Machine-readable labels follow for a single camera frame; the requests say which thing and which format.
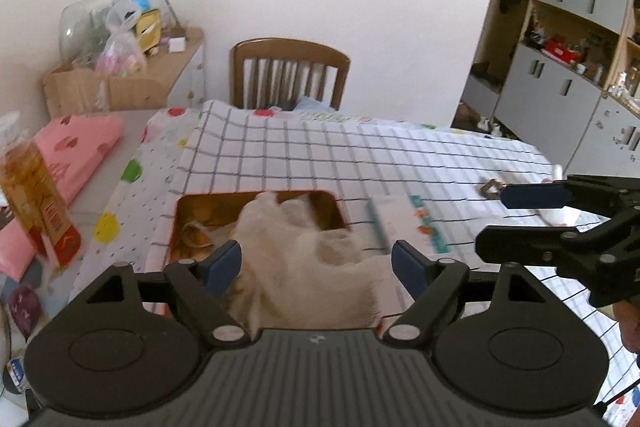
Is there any yellow tissue box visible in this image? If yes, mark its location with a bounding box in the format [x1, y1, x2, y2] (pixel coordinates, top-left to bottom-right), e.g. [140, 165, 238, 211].
[136, 8, 163, 54]

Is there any cardboard box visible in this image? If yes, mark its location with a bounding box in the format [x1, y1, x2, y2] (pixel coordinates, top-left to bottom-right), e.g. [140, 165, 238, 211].
[42, 61, 173, 118]

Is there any white face mask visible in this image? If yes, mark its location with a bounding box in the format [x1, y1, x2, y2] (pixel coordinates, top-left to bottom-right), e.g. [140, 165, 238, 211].
[181, 219, 238, 258]

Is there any light blue chair cushion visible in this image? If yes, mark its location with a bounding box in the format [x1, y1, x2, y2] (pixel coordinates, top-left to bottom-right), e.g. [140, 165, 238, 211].
[270, 96, 341, 112]

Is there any black checked white tablecloth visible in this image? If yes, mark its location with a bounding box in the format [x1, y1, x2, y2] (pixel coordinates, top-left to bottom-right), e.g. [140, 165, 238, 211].
[165, 99, 640, 427]

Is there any wooden chair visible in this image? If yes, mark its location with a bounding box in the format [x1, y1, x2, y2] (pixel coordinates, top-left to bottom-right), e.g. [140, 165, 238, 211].
[230, 38, 352, 112]

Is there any cream gauze cloth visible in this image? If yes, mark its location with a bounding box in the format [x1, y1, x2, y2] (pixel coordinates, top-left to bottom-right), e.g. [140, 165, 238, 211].
[212, 191, 396, 330]

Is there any dark brown scrunchie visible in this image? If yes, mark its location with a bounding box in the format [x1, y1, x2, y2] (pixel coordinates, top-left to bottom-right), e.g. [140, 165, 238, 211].
[479, 177, 507, 198]

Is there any clear plastic bag of sweets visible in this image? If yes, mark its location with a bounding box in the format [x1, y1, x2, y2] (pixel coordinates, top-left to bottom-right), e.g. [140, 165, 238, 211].
[95, 32, 148, 78]

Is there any orange snack packet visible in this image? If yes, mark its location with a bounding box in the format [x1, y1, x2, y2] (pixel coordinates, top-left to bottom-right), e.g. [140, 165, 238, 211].
[0, 112, 82, 270]

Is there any white tissue pack teal edge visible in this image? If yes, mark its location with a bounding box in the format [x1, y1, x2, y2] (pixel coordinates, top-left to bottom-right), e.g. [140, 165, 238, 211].
[366, 194, 453, 255]

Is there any dark purple pouch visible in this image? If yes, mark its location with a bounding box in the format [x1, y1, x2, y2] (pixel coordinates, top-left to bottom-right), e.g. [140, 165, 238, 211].
[7, 284, 43, 340]

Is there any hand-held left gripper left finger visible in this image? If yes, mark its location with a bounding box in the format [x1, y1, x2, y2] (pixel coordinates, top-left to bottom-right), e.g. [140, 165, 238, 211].
[86, 239, 251, 348]

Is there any wooden sideboard with white drawers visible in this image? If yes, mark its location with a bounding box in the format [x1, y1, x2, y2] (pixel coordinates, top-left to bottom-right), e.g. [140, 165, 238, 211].
[107, 27, 207, 112]

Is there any clear glass jar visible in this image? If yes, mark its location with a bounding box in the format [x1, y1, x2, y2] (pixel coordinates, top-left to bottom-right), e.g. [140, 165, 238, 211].
[59, 0, 113, 60]

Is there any thin black rod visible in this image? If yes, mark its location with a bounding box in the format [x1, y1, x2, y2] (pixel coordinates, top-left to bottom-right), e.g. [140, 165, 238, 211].
[157, 0, 185, 30]

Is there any white and wood wall cabinet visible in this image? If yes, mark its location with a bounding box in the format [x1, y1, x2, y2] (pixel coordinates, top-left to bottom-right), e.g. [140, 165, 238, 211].
[452, 0, 640, 188]

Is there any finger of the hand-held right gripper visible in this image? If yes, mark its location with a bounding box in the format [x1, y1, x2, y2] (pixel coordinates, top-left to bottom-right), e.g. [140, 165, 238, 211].
[475, 207, 640, 308]
[500, 174, 640, 214]

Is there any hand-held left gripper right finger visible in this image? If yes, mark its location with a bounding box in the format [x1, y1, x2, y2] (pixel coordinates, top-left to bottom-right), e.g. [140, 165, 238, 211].
[381, 239, 551, 342]

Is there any blue printed face mask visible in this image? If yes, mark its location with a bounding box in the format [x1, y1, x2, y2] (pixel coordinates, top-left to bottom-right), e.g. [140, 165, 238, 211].
[5, 357, 31, 395]

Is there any white bunny plush toy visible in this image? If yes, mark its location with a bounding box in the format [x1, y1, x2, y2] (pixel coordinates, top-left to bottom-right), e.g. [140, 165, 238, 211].
[532, 163, 581, 228]

